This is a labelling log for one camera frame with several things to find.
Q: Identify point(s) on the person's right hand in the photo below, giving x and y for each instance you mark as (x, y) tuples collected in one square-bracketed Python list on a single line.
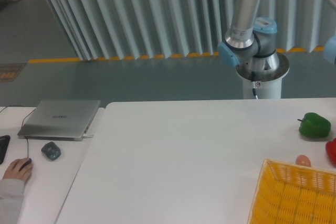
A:
[(12, 172)]

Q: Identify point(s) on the black computer mouse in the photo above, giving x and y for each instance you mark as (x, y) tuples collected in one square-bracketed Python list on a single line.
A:
[(25, 164)]

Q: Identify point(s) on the grey sleeved forearm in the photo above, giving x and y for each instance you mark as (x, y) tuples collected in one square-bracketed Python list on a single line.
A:
[(12, 195)]

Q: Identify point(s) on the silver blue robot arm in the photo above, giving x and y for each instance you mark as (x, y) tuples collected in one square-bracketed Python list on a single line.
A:
[(246, 19)]

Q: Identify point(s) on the yellow woven basket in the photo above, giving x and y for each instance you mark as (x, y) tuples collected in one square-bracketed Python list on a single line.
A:
[(289, 193)]

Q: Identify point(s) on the green bell pepper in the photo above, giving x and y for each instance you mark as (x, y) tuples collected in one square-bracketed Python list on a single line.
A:
[(312, 125)]

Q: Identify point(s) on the red bell pepper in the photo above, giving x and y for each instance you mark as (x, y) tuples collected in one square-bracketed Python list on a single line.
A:
[(330, 149)]

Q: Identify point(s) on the black keyboard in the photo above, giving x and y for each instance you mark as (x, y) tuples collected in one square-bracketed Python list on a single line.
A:
[(4, 143)]

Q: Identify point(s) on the white side table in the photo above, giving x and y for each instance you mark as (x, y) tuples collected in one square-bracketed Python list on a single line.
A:
[(47, 188)]

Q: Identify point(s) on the dark grey small device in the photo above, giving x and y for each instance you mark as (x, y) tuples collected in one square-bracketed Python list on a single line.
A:
[(51, 151)]

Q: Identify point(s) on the silver closed laptop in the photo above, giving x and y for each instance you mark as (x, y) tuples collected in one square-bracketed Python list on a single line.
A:
[(64, 120)]

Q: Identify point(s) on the white folding partition screen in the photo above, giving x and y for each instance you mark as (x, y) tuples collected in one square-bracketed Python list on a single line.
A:
[(136, 28)]

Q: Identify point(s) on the brown egg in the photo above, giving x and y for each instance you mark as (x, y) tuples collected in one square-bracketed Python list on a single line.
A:
[(303, 160)]

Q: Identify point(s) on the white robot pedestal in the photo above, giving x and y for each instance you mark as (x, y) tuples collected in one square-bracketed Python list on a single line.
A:
[(262, 77)]

